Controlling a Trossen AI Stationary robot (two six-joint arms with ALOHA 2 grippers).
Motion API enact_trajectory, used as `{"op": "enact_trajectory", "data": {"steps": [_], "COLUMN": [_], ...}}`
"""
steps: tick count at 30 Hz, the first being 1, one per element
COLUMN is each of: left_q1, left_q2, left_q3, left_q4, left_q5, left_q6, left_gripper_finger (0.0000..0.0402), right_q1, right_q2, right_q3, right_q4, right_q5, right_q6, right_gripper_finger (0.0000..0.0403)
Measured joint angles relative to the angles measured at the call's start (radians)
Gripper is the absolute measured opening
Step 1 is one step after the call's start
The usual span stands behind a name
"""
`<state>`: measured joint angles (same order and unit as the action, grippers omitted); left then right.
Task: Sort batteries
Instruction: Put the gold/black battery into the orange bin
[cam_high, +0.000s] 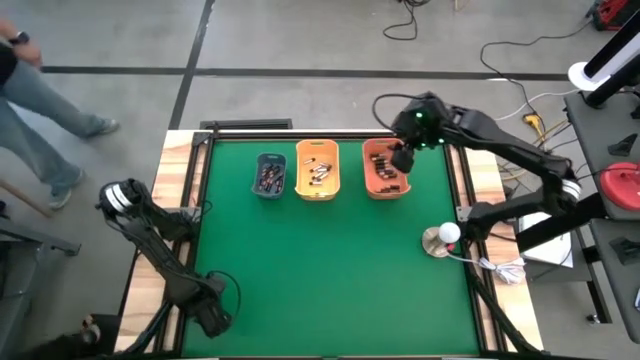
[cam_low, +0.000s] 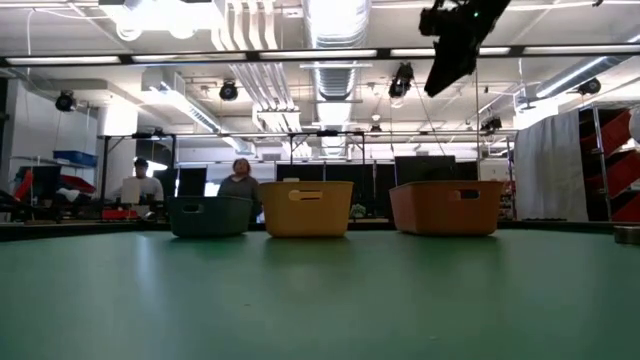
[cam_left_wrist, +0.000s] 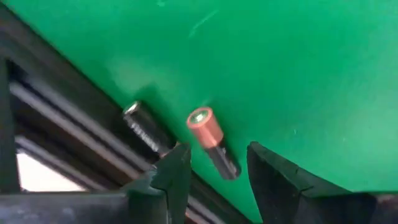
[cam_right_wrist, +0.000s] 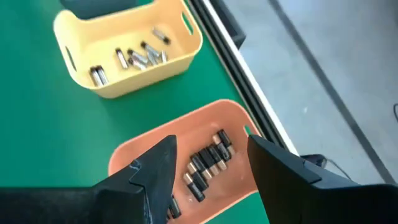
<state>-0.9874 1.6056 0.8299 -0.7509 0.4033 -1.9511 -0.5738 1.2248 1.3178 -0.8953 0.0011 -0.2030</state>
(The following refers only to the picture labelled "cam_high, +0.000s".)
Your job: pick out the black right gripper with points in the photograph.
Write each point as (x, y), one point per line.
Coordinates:
(422, 120)

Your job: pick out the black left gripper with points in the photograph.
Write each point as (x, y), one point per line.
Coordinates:
(205, 297)

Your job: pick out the orange plastic bin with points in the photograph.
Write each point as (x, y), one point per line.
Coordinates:
(372, 187)

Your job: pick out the grey-blue plastic bin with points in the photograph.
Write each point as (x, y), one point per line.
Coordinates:
(257, 190)

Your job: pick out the yellow plastic bin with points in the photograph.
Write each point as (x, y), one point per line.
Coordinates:
(305, 190)

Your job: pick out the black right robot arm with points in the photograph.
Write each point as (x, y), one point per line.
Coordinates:
(500, 145)

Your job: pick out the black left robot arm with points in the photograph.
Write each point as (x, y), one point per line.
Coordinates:
(150, 235)

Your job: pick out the grey metal mounting plate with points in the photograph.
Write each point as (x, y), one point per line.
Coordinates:
(462, 214)

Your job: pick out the person's foot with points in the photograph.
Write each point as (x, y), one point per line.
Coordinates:
(91, 329)

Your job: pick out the green table mat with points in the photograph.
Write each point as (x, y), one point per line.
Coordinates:
(325, 280)

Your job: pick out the grey side table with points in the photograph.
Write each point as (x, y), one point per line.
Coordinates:
(590, 135)
(620, 280)

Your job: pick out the black diagonal beam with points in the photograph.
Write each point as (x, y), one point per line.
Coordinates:
(560, 227)

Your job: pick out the black flat floor box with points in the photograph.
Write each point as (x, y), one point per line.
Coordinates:
(245, 124)

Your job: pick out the grey metal stand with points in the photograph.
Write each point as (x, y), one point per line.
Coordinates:
(35, 240)

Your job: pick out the white box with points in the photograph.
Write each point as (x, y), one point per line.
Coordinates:
(547, 250)

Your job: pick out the black white pole round base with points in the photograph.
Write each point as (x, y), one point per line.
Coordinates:
(612, 52)

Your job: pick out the red round disc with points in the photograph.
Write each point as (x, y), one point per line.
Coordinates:
(620, 186)

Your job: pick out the red tool case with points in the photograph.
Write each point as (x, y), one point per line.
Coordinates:
(612, 12)

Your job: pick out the person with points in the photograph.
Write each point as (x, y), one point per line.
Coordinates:
(30, 95)

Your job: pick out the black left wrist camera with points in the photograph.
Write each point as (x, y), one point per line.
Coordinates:
(217, 322)

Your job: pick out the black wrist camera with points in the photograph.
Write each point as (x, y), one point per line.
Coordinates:
(217, 322)
(402, 159)

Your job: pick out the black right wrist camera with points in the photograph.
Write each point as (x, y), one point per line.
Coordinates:
(402, 159)

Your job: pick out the black aluminium table frame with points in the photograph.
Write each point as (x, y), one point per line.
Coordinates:
(300, 133)

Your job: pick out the black triangular bracket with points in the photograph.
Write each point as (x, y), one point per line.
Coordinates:
(624, 145)
(625, 248)

